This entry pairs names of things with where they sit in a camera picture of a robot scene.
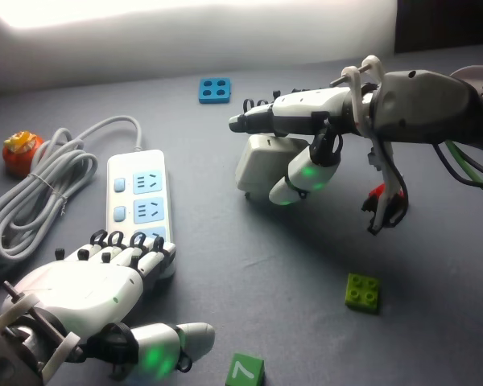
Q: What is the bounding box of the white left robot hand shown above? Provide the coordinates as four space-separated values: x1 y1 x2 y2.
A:
11 228 217 382

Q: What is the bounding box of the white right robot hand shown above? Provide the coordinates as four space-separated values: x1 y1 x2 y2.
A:
228 86 357 208

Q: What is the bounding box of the white power adapter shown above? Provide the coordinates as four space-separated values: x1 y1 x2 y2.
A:
235 134 311 201

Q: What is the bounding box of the blue four-hole block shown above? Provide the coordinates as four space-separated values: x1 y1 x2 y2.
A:
198 77 233 105

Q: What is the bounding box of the red toy brick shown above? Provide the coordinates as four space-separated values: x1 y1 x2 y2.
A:
366 181 406 204

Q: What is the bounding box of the white backdrop board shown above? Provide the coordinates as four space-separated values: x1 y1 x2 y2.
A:
0 0 398 97

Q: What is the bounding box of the orange toy fruit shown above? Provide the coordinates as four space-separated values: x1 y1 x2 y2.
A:
2 130 45 178

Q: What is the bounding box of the grey table cloth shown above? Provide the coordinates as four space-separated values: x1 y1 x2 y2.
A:
0 43 483 386

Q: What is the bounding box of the green cube number 7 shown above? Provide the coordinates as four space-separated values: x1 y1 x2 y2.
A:
224 352 266 386

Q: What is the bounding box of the lime green toy brick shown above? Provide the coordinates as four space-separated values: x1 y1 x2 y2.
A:
344 273 381 314

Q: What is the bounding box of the grey coiled power cable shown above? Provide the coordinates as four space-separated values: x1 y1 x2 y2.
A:
0 115 144 266

